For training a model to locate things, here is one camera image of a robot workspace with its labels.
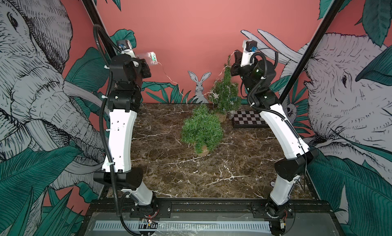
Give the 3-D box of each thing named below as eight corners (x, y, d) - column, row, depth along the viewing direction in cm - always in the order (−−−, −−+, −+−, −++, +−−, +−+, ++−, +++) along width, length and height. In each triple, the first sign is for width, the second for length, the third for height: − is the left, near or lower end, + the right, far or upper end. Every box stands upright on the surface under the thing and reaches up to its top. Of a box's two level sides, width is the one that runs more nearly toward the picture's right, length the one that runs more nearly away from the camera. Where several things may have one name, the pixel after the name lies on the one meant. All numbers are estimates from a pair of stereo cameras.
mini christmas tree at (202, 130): (184, 154, 95) (178, 121, 68) (199, 138, 102) (200, 103, 76) (203, 170, 88) (205, 139, 62) (218, 151, 96) (225, 117, 70)
